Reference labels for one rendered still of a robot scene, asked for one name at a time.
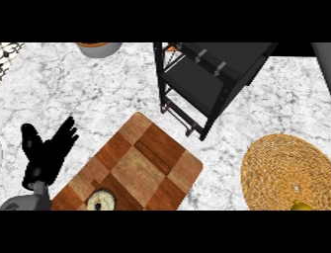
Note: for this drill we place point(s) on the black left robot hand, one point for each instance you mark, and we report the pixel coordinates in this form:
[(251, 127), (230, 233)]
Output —
[(47, 157)]

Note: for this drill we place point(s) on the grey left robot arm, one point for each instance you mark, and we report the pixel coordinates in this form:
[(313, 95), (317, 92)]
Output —
[(29, 201)]

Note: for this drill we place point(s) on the black tiered shelf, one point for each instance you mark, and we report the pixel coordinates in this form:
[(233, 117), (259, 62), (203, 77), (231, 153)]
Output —
[(206, 79)]

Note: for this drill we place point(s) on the round woven wicker placemat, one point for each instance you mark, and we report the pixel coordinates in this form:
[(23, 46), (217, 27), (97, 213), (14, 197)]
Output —
[(295, 171)]

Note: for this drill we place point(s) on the yellow bell pepper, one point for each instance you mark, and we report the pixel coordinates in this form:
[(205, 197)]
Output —
[(301, 206)]

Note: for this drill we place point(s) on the brown checkered wooden cutting board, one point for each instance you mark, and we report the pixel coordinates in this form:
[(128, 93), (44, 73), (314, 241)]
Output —
[(134, 168)]

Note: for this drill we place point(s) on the grey pot with orange rim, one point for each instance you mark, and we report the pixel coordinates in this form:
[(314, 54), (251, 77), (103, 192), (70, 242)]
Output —
[(100, 49)]

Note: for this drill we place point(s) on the small orange item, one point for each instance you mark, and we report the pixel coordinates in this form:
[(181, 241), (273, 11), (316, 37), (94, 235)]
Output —
[(172, 48)]

